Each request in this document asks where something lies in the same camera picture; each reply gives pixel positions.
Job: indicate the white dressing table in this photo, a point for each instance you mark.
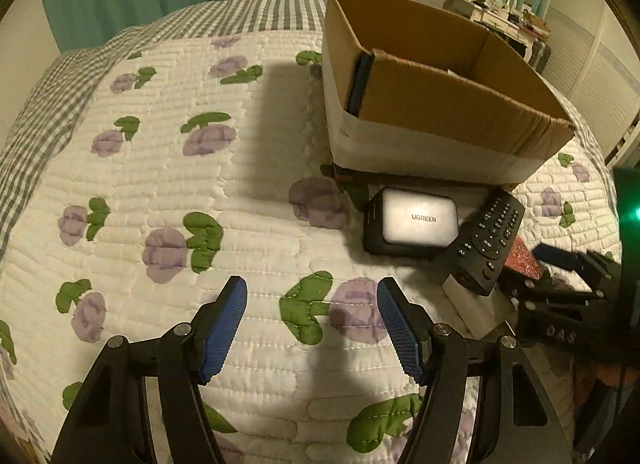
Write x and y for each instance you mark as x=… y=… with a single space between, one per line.
x=500 y=14

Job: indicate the red patterned box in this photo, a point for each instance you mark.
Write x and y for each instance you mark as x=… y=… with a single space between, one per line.
x=525 y=256

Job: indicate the small white box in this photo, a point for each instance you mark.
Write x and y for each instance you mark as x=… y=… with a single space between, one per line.
x=475 y=311

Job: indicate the black power charger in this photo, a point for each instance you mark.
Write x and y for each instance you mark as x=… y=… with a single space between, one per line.
x=417 y=221

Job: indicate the cardboard box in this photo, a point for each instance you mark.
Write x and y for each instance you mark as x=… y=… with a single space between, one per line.
x=440 y=144

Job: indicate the dark suitcase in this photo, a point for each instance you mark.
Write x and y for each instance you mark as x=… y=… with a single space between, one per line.
x=540 y=54

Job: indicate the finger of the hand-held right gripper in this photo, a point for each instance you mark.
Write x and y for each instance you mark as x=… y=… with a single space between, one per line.
x=530 y=290
x=556 y=254

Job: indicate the black remote control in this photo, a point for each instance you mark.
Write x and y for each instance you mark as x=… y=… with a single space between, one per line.
x=487 y=244

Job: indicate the dark blue flat case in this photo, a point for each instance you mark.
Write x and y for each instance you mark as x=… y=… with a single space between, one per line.
x=359 y=84

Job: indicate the floral quilted blanket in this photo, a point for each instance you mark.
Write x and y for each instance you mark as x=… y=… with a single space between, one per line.
x=200 y=169

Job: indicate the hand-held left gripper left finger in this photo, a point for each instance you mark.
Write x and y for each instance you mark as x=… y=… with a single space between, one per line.
x=225 y=329

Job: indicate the white wardrobe doors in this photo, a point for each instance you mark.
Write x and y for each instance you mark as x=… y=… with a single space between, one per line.
x=595 y=74

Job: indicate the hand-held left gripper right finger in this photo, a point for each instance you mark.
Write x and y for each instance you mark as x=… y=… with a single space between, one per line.
x=402 y=334

